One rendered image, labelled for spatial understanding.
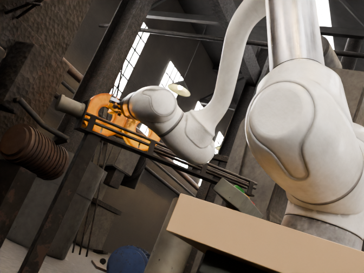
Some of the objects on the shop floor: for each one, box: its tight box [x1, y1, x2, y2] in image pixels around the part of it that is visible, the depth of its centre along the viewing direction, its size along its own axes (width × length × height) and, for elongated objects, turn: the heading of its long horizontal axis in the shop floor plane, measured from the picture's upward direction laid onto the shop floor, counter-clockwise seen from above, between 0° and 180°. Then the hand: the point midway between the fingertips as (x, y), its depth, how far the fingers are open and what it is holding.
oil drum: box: [6, 151, 104, 260], centre depth 406 cm, size 59×59×89 cm
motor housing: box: [0, 124, 69, 249], centre depth 139 cm, size 13×22×54 cm, turn 27°
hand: (114, 109), depth 153 cm, fingers closed
